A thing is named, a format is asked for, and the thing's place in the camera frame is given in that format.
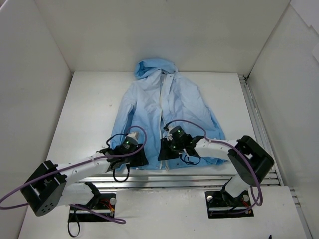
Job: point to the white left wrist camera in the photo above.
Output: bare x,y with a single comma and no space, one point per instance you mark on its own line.
134,135

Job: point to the aluminium front rail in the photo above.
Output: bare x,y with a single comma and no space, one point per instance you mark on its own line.
106,182

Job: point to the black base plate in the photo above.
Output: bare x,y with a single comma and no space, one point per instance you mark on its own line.
105,206
217,208

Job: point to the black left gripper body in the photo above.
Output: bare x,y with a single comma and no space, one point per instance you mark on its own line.
139,159

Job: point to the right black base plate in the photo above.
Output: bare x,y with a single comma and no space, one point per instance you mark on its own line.
217,208

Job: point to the aluminium side rail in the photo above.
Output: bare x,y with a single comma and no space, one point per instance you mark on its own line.
262,138

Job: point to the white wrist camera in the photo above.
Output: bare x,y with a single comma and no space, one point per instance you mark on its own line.
168,135
134,135

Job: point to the light blue hooded jacket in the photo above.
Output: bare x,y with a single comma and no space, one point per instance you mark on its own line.
161,95

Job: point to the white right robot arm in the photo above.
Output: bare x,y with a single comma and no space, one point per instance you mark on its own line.
251,162

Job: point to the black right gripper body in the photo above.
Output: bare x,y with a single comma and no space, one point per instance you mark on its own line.
166,150

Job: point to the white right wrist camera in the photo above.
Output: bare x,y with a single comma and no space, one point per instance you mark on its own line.
168,135

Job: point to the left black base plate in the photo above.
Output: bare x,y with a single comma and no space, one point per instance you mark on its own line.
105,206

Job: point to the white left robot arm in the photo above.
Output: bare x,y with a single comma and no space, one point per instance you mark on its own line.
52,185

